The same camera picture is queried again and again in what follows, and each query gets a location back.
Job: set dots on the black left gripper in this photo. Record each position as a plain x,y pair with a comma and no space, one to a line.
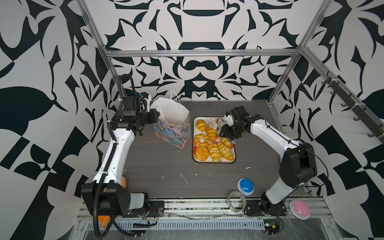
153,117

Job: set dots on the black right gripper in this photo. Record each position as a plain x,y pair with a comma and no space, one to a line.
225,132

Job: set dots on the croissant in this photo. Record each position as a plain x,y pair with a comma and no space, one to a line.
225,151
201,125
226,142
214,153
212,133

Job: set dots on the floral white paper bag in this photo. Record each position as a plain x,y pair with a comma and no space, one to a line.
174,123

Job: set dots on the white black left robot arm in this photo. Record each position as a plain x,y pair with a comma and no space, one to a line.
106,195

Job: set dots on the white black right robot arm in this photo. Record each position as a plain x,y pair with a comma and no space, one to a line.
298,164

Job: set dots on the bottom left round bread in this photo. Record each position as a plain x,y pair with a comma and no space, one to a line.
202,153

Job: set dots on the white strawberry tray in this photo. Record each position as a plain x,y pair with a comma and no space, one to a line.
196,132

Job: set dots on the blue push button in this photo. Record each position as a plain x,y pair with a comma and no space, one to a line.
246,186

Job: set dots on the clear tape roll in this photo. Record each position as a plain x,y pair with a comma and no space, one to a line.
236,202

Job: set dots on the pink push button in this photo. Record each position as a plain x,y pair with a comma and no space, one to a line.
300,209

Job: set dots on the small circuit board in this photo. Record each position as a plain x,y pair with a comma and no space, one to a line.
273,227

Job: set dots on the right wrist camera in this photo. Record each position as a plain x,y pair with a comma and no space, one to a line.
229,119

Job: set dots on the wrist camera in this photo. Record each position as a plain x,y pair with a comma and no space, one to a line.
145,101
229,119

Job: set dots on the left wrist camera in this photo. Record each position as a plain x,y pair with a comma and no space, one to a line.
145,101

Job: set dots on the ring donut bread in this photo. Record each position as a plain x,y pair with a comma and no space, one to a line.
202,140

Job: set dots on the wall hook rail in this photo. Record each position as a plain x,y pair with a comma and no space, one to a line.
352,102

